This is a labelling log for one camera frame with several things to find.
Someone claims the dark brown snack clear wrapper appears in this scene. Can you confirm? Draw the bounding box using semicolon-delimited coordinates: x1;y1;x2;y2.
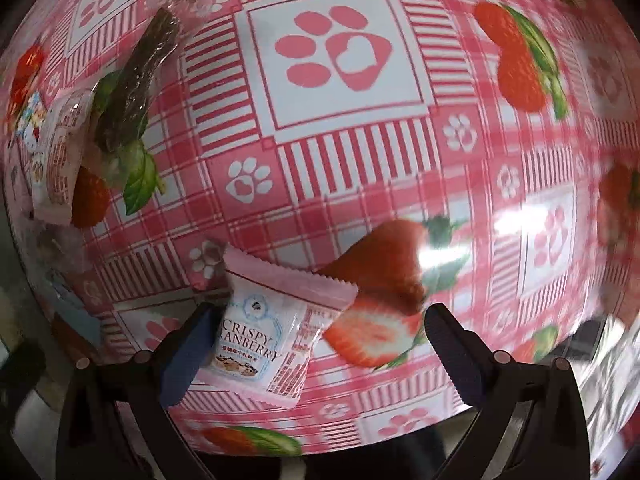
82;0;211;191

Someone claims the pink white snack packet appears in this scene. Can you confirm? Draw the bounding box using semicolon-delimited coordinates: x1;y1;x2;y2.
32;87;98;226
197;242;360;408

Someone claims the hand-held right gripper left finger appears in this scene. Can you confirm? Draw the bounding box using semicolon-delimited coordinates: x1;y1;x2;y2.
55;302;223;480

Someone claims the clear cartoon print snack packet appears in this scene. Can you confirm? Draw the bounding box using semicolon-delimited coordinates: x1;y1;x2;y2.
7;95;51;171

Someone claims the light blue snack packet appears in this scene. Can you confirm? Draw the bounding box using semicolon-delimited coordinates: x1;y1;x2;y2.
42;270;103;351

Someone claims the pink strawberry print tablecloth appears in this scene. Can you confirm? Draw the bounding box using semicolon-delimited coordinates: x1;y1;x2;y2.
0;0;640;461

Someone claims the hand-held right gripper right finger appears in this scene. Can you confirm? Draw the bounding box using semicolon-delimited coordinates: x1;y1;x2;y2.
422;302;593;480

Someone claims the chocolate ball clear wrapper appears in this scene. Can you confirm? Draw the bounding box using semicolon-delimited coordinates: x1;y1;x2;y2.
30;225;93;281

